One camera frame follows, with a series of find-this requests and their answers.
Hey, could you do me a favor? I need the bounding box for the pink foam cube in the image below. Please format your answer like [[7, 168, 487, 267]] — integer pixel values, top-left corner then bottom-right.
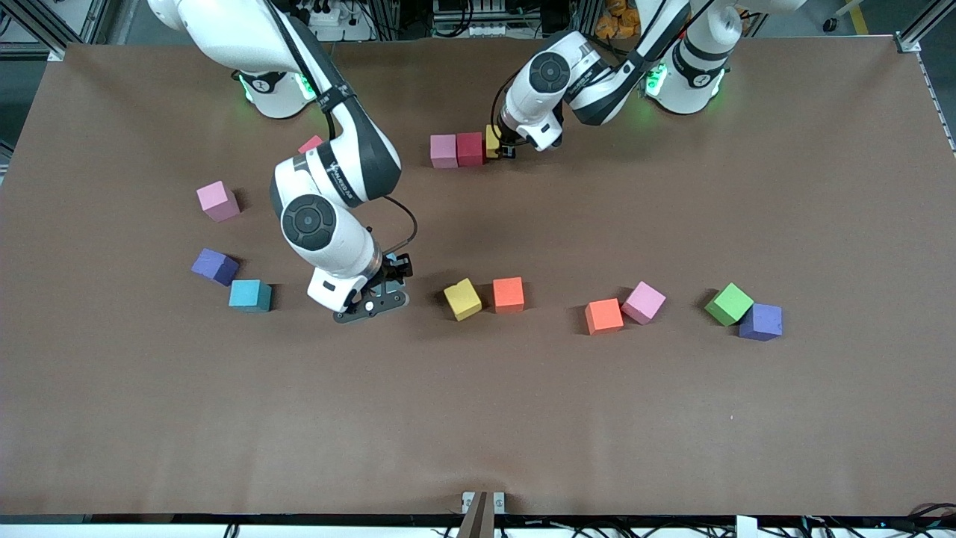
[[621, 280, 667, 326], [196, 180, 241, 223], [430, 134, 459, 170]]

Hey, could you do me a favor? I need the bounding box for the orange foam cube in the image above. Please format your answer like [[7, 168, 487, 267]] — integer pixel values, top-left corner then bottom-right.
[[492, 276, 526, 314], [584, 297, 625, 336]]

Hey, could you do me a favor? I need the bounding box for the orange snack bag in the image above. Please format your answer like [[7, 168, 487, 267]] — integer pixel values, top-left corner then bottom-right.
[[595, 0, 640, 38]]

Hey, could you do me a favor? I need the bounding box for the purple foam cube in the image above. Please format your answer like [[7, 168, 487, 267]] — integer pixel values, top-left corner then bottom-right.
[[190, 248, 241, 287], [739, 303, 783, 342]]

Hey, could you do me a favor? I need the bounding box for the green foam cube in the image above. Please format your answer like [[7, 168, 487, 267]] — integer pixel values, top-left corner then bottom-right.
[[704, 282, 755, 327]]

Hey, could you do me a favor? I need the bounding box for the white metal bracket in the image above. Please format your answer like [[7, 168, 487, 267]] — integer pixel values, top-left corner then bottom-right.
[[462, 491, 506, 516]]

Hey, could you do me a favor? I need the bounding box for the tan camera post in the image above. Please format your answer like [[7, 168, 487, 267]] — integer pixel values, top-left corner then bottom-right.
[[457, 491, 495, 538]]

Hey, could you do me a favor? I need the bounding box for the aluminium frame profile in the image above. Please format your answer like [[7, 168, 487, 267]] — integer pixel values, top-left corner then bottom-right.
[[0, 0, 113, 62], [896, 0, 956, 55]]

